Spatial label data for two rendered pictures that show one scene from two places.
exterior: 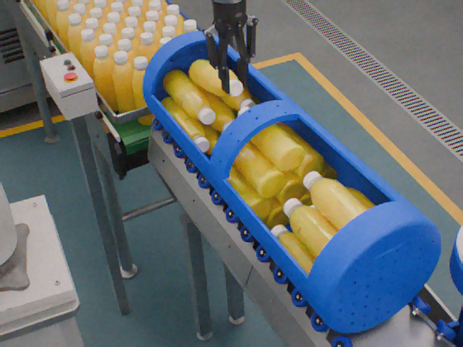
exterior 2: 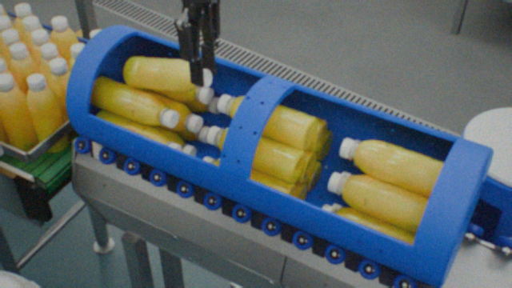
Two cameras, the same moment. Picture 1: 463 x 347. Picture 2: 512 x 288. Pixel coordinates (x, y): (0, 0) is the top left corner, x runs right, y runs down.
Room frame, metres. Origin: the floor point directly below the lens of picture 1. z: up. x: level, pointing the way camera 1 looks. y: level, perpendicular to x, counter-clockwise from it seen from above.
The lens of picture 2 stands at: (0.38, 0.50, 2.02)
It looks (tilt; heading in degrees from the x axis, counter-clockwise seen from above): 43 degrees down; 326
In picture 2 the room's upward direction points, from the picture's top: straight up
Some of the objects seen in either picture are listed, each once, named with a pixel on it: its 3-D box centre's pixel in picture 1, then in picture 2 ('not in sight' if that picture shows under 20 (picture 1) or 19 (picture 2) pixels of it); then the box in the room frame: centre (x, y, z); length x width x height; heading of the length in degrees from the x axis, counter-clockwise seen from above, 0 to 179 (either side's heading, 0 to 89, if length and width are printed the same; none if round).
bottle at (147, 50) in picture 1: (150, 67); (29, 84); (1.83, 0.26, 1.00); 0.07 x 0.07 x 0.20
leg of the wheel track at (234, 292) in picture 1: (232, 265); (171, 267); (1.59, 0.04, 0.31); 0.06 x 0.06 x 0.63; 27
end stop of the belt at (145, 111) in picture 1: (178, 99); (86, 111); (1.69, 0.17, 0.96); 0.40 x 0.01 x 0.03; 117
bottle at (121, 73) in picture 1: (126, 86); (15, 115); (1.73, 0.33, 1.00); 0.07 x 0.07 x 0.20
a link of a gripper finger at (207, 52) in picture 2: (241, 73); (208, 59); (1.36, -0.02, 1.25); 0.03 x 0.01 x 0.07; 27
